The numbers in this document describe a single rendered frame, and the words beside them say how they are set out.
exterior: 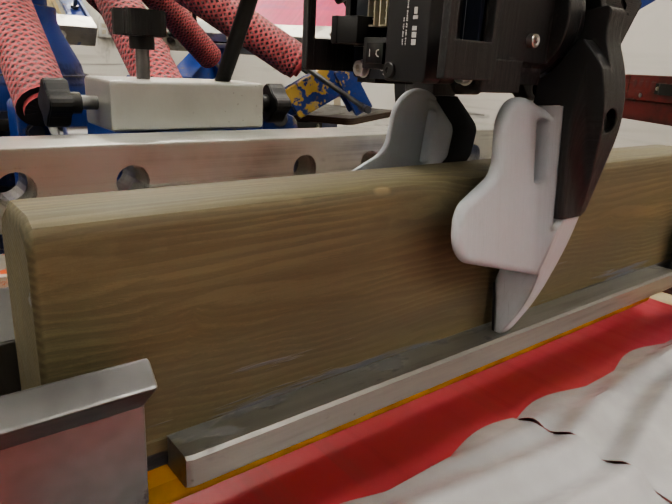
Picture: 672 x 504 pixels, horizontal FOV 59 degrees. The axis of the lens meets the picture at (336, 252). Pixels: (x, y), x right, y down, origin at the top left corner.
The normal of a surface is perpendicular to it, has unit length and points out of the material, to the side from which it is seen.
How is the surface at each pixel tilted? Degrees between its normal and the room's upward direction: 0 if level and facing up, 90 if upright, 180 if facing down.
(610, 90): 80
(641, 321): 0
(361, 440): 0
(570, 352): 0
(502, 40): 90
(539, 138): 90
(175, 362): 89
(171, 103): 90
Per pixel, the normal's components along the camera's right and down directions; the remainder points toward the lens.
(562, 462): 0.34, -0.65
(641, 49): -0.78, 0.15
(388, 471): 0.05, -0.95
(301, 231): 0.62, 0.26
